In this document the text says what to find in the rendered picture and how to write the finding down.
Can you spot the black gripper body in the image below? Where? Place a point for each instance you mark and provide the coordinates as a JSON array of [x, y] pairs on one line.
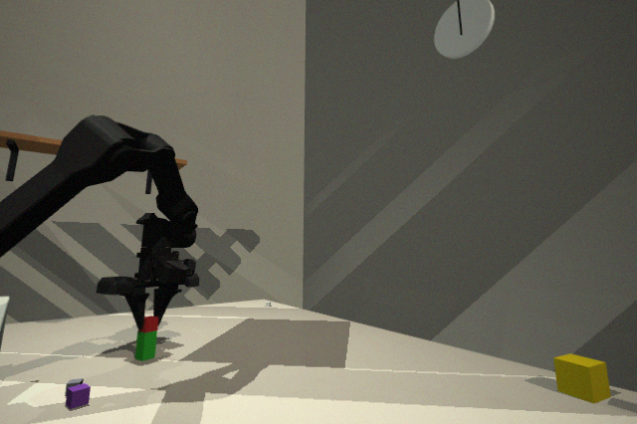
[[125, 285]]

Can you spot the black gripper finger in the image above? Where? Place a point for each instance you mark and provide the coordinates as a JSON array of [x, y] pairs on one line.
[[136, 304], [161, 299]]

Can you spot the red block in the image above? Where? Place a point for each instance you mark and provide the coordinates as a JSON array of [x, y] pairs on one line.
[[150, 324]]

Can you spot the yellow block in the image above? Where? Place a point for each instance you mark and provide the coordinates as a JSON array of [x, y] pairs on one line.
[[582, 377]]

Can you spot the green block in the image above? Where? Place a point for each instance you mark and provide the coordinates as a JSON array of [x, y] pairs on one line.
[[144, 353], [146, 339]]

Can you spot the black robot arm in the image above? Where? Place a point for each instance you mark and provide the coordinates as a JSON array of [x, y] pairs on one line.
[[98, 150]]

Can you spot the purple block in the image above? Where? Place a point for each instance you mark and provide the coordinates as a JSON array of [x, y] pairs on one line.
[[78, 395]]

